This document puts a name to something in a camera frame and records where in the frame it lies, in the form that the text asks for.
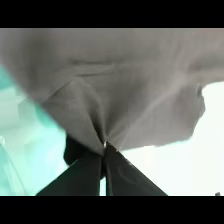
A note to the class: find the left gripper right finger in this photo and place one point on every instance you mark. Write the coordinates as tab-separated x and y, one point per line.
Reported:
128	176

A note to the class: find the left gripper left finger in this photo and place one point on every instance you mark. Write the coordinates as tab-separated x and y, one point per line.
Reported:
83	176

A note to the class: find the black garment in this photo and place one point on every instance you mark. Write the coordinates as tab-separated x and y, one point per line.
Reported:
116	83

